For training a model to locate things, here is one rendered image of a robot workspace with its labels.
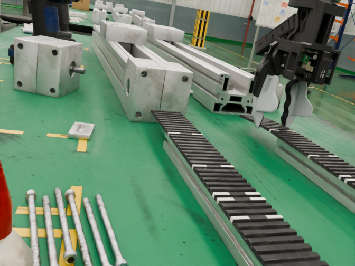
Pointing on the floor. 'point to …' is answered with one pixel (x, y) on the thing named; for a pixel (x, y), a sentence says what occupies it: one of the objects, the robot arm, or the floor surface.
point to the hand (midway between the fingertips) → (270, 120)
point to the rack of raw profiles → (342, 33)
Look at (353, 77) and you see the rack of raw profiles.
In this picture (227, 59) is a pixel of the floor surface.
